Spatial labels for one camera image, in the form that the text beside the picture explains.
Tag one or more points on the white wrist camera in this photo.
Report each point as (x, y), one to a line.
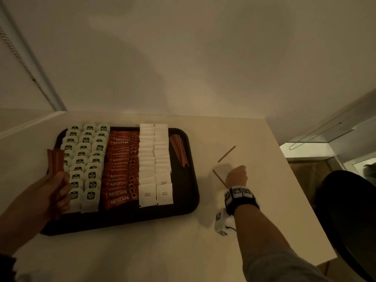
(223, 224)

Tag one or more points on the black round chair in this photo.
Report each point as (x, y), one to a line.
(349, 220)

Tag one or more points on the black serving tray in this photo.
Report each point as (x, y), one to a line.
(182, 199)

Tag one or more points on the black wrist band with markers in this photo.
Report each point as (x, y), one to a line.
(241, 198)

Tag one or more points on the rows of white tea bag packets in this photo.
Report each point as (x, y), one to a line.
(85, 149)

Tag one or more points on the rows of white sugar packets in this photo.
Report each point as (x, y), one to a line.
(154, 161)

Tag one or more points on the person's right fingers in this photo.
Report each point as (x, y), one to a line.
(241, 169)

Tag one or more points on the pile of brown sugar sticks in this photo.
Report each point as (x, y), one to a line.
(179, 149)

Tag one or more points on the person's left hand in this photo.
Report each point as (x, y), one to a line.
(44, 199)

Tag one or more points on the thin brown sugar sachet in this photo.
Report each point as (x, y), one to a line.
(219, 177)
(226, 154)

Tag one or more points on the person's left fingers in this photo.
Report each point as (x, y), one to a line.
(65, 192)

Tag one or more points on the person's left forearm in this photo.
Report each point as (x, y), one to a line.
(13, 226)

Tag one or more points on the bundle of brown sugar sticks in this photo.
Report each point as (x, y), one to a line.
(56, 161)

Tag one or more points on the person's right forearm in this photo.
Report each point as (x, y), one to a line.
(264, 246)

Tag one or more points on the person's right hand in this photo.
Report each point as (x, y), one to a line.
(236, 177)

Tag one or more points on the row of red coffee sticks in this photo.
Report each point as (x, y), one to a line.
(122, 173)

